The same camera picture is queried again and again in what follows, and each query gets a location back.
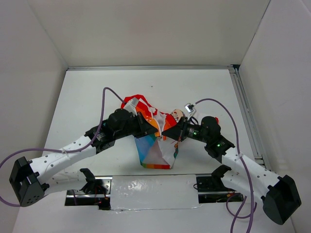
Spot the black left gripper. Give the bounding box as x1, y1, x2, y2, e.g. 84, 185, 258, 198
114, 111, 158, 140

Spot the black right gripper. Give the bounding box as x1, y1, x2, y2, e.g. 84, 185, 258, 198
162, 116, 210, 143

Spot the rainbow white children's jacket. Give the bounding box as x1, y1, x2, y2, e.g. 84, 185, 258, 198
121, 94, 185, 169

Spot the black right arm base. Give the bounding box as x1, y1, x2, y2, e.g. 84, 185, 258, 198
193, 165, 244, 204

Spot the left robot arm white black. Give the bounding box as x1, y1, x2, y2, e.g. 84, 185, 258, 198
9, 109, 158, 207

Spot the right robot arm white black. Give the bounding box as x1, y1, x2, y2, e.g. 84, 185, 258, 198
162, 116, 301, 225

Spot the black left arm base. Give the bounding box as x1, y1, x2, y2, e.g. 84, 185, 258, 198
65, 168, 112, 211

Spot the silver foil tape panel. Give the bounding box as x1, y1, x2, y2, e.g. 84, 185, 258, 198
110, 175, 200, 211

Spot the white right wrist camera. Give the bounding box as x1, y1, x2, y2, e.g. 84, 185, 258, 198
185, 103, 196, 119

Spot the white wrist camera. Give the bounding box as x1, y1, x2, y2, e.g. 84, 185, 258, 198
185, 103, 196, 119
122, 97, 139, 116

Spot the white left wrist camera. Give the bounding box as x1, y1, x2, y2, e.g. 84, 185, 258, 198
122, 97, 139, 116

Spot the aluminium frame rail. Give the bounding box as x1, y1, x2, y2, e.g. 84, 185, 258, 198
66, 64, 271, 172

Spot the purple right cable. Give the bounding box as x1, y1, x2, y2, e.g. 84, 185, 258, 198
193, 98, 258, 233

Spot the purple cable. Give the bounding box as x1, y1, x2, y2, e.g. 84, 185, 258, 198
0, 86, 127, 207
193, 98, 258, 233

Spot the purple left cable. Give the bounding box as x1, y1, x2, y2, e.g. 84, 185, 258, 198
0, 86, 127, 207

